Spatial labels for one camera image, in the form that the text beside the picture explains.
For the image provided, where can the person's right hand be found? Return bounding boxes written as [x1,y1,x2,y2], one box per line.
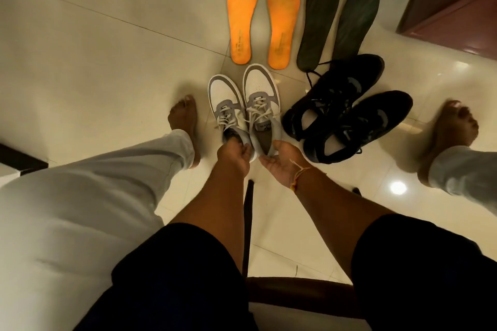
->
[259,140,312,190]

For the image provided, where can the person's trouser leg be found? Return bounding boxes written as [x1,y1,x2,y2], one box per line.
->
[0,129,195,331]
[428,146,497,216]

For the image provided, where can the person's left trouser leg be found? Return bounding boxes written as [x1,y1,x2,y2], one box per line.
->
[0,129,195,331]

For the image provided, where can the person's left forearm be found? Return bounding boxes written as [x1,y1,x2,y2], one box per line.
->
[169,166,249,271]

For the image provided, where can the person's right black sleeve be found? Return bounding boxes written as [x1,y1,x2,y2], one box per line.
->
[351,213,497,331]

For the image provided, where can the brown wooden cabinet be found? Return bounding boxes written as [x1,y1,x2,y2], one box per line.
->
[396,0,497,61]

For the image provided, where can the dark furniture base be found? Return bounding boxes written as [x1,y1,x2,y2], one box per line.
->
[0,142,49,177]

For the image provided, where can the person's right foot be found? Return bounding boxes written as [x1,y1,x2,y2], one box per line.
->
[417,100,479,188]

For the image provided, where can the black sneaker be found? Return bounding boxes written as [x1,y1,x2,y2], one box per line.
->
[303,90,414,165]
[281,54,385,142]

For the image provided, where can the orange shoe insole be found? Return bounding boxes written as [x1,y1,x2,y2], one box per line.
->
[227,0,260,65]
[266,0,301,71]

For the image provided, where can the person's left foot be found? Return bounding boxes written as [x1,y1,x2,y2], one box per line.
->
[167,94,202,169]

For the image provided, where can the person's left black sleeve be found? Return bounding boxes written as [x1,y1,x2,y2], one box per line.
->
[73,222,259,331]

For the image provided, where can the person's right trouser leg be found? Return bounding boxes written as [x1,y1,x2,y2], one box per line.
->
[428,146,497,216]

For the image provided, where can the white grey sneaker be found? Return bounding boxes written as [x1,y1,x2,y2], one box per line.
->
[243,63,283,157]
[208,74,257,162]

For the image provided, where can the dark grey shoe insole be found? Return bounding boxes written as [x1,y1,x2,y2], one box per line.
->
[296,0,342,73]
[331,0,381,62]

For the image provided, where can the person's right forearm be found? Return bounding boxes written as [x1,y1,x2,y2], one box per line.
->
[291,172,396,279]

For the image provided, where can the person's black sleeve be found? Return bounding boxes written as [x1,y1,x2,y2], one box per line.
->
[73,222,259,331]
[351,213,497,331]

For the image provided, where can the person's left hand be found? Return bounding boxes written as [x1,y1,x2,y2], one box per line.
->
[217,137,254,179]

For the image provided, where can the yellow thread wrist band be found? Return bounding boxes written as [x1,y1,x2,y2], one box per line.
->
[289,159,312,192]

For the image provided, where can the dark wooden chair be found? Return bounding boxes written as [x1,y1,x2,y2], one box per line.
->
[242,179,363,320]

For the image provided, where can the person's foot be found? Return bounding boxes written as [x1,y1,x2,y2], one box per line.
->
[167,94,202,169]
[417,100,479,188]

